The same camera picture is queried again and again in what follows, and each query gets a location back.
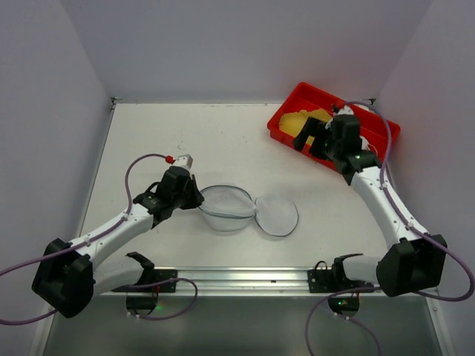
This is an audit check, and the beige bra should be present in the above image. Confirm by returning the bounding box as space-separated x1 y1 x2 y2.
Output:
278 108 332 137

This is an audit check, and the white mesh laundry bag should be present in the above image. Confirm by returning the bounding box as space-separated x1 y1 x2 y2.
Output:
199 184 299 237

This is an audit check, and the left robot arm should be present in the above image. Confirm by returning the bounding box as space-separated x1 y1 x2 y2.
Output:
32 165 203 318

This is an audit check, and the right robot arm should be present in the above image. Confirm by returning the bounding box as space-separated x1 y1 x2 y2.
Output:
293 114 447 297

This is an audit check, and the red plastic bin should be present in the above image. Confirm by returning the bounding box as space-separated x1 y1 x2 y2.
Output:
267 82 401 160

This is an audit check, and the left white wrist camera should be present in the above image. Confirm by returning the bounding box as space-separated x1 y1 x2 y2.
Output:
172 154 193 171

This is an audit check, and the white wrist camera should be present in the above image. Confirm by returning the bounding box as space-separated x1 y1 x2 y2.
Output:
172 154 193 171
332 104 354 117

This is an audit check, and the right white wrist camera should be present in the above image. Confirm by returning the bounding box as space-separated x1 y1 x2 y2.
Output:
332 104 354 117

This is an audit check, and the aluminium front rail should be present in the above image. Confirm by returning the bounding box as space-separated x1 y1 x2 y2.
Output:
99 265 439 297

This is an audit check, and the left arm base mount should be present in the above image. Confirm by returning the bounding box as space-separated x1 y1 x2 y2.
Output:
124 269 178 316

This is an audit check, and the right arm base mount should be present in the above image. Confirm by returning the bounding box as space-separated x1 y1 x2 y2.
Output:
307 254 374 317

